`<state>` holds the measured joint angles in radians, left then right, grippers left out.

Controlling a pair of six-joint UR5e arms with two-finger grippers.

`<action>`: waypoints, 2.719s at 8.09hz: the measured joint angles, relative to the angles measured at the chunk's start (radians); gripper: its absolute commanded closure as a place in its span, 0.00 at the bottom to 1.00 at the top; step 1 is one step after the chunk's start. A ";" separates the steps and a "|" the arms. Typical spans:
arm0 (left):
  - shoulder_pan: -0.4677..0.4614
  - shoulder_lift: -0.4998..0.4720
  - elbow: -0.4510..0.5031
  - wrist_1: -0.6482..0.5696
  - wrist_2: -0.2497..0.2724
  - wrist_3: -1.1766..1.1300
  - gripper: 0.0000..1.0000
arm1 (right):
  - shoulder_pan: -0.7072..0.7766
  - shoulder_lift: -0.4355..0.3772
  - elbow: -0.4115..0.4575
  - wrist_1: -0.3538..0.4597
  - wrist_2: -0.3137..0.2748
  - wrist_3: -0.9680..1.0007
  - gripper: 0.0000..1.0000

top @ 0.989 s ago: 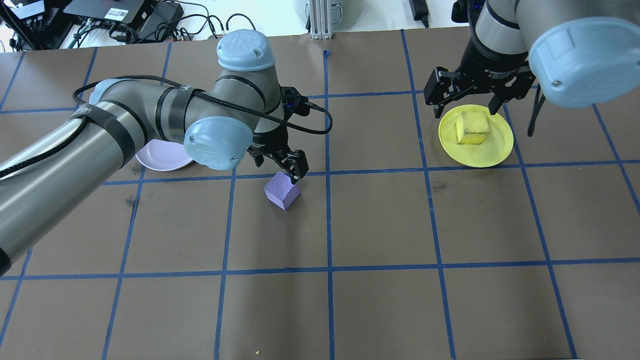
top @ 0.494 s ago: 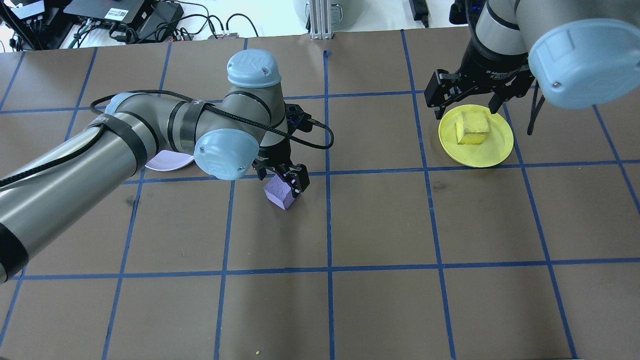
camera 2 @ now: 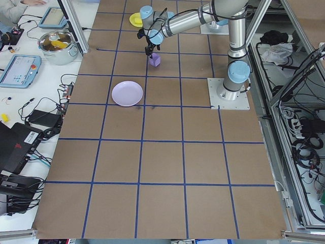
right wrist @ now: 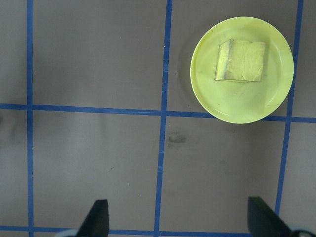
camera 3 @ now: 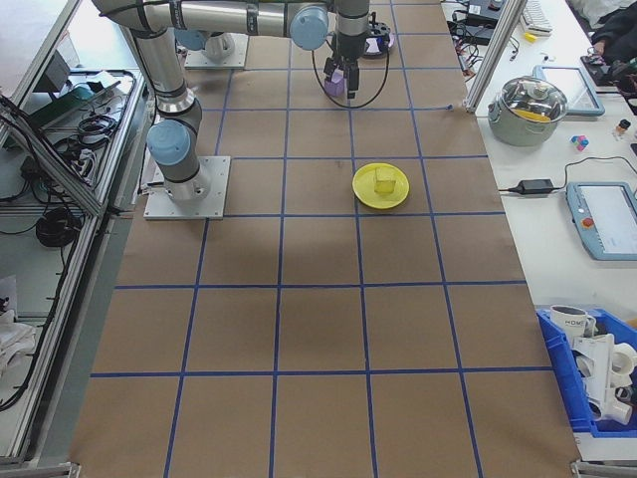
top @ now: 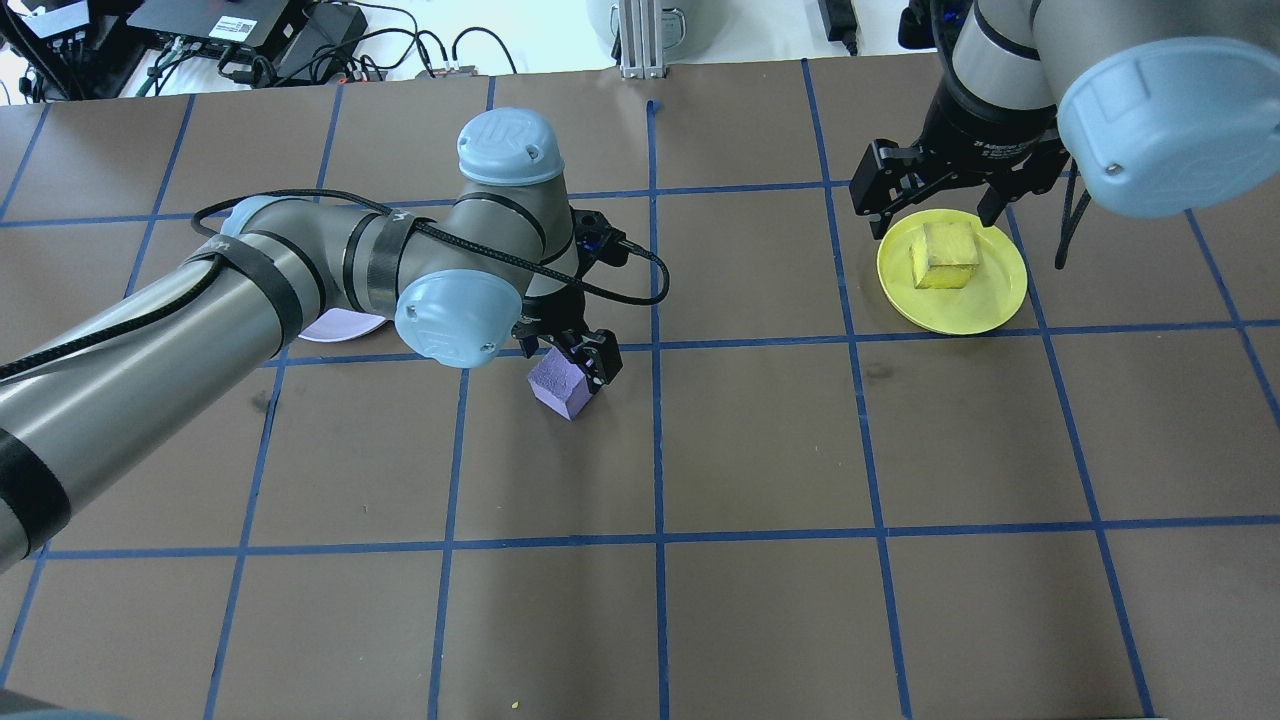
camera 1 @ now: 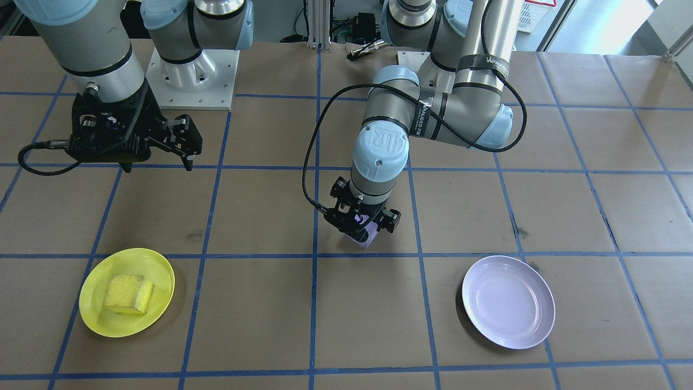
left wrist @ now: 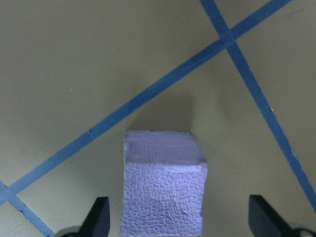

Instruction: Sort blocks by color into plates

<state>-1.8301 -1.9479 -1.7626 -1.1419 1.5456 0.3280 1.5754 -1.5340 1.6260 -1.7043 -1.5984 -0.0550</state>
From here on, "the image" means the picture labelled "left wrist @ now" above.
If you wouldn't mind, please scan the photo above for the purple foam block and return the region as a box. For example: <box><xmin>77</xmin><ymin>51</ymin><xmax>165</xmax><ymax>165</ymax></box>
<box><xmin>120</xmin><ymin>130</ymin><xmax>208</xmax><ymax>237</ymax></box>

